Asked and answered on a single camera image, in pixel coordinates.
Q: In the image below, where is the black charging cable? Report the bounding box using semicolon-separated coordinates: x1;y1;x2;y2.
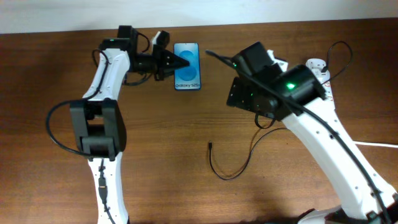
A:
208;40;353;182

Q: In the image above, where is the white power strip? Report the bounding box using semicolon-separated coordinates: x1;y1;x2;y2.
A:
305;58;335;108

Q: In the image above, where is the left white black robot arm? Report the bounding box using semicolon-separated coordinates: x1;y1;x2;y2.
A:
70;26;189;223

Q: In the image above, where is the blue Galaxy smartphone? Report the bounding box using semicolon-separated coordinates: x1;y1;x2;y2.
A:
174;42;201;91

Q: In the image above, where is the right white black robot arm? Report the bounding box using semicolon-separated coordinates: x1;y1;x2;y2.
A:
226;42;397;223

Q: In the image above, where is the white charger plug adapter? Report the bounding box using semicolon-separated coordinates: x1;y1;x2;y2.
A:
312;68;330;83

